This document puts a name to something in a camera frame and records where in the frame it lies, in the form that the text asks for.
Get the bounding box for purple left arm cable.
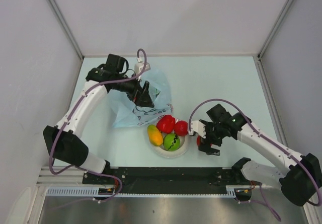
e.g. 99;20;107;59
48;48;148;204

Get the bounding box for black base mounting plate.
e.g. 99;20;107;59
83;166;255;195

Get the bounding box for aluminium frame rail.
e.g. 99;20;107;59
253;55;288;147

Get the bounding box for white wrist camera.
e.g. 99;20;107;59
188;120;206;138
134;62;151;75

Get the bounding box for green fake watermelon ball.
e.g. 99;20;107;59
163;133;181;152

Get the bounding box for red fake bell pepper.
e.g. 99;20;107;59
156;115;176;134

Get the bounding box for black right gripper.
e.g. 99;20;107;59
198;120;225;156

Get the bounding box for light blue plastic bag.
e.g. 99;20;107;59
108;68;173;128

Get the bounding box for yellow green fake mango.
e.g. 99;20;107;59
147;125;164;146

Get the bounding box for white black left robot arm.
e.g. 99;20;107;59
43;54;154;184

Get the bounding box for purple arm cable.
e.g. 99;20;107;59
48;48;148;204
188;98;322;222

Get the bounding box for red fake tomato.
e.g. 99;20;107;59
197;136;201;146

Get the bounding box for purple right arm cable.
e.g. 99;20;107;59
188;98;322;222

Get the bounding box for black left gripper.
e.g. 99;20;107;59
111;71;153;108

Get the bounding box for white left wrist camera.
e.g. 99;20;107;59
134;62;151;75

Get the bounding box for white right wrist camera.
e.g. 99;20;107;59
188;120;206;138

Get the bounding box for white paper plate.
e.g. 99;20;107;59
147;125;189;158

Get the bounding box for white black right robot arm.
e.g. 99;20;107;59
188;104;321;206

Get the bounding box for red fake apple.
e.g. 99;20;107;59
174;120;188;136

